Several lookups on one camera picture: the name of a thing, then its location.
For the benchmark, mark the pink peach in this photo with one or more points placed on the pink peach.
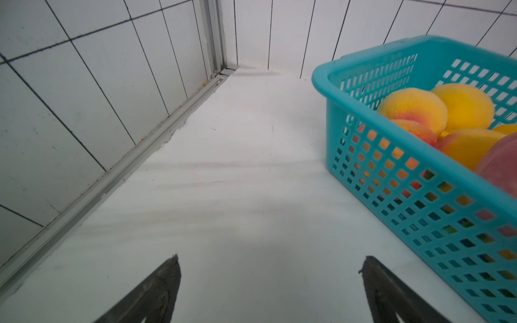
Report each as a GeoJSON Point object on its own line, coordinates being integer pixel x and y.
{"type": "Point", "coordinates": [498, 165]}

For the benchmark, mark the orange red peach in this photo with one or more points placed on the orange red peach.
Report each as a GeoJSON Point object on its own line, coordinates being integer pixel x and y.
{"type": "Point", "coordinates": [418, 130]}

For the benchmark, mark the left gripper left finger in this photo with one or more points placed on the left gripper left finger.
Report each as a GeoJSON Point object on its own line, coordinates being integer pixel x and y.
{"type": "Point", "coordinates": [153, 300]}

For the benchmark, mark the yellow peach top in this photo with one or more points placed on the yellow peach top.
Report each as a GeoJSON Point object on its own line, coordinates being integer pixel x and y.
{"type": "Point", "coordinates": [506, 129]}

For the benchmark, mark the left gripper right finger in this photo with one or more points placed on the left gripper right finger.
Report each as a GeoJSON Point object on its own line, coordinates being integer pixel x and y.
{"type": "Point", "coordinates": [391, 300]}

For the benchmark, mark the teal plastic basket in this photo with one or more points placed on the teal plastic basket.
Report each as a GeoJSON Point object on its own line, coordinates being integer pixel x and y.
{"type": "Point", "coordinates": [461, 226]}

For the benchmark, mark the yellow peach red spot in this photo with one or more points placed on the yellow peach red spot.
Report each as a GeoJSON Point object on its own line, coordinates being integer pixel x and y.
{"type": "Point", "coordinates": [412, 104]}

